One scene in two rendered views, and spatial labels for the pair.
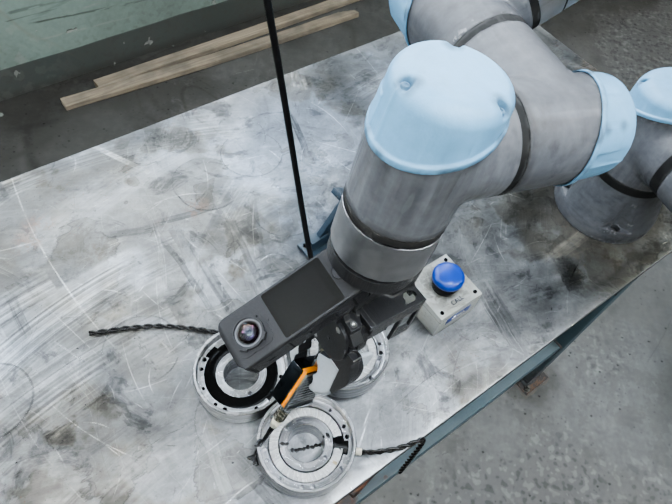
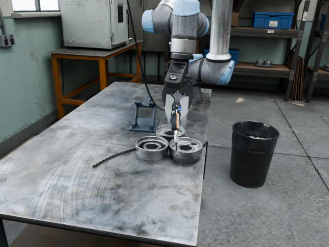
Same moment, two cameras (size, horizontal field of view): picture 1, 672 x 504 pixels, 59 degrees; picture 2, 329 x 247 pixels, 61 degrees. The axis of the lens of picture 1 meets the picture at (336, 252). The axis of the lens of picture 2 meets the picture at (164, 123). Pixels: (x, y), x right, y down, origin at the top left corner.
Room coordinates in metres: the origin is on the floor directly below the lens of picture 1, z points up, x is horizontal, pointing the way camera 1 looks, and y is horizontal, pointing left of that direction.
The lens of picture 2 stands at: (-0.41, 0.51, 1.24)
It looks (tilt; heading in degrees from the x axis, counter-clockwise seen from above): 23 degrees down; 324
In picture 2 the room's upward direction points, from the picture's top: 2 degrees clockwise
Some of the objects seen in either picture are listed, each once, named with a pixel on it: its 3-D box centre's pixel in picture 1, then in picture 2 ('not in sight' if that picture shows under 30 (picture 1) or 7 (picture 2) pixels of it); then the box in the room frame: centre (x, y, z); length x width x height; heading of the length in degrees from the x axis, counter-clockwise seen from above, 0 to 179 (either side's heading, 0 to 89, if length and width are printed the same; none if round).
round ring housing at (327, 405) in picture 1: (305, 445); (185, 150); (0.19, -0.01, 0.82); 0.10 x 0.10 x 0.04
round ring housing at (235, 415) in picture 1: (241, 375); (152, 148); (0.25, 0.08, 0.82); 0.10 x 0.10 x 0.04
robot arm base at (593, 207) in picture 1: (618, 182); (188, 90); (0.63, -0.39, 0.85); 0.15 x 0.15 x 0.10
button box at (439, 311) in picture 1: (443, 292); (177, 118); (0.41, -0.14, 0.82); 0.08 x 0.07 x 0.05; 135
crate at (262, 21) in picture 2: not in sight; (270, 20); (2.20, -3.22, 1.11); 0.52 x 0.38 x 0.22; 45
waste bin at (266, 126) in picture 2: not in sight; (250, 154); (0.72, -1.14, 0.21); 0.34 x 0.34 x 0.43
